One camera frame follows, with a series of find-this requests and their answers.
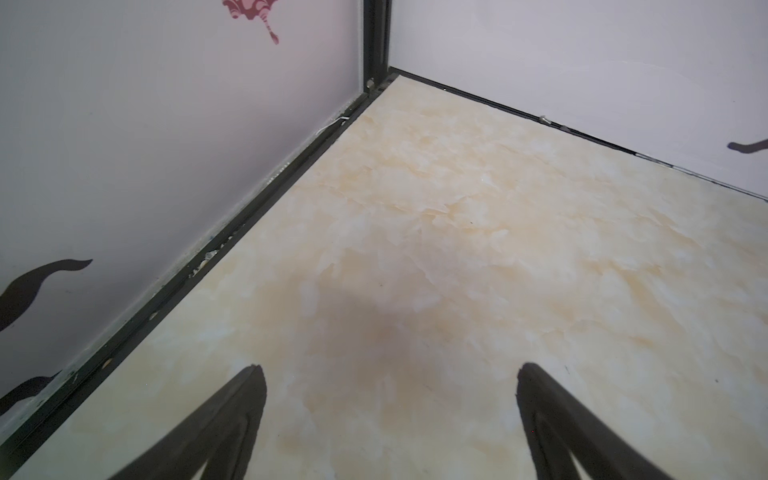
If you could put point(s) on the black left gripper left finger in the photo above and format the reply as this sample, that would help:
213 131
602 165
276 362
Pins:
215 441

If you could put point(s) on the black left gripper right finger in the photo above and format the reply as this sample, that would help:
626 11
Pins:
562 433

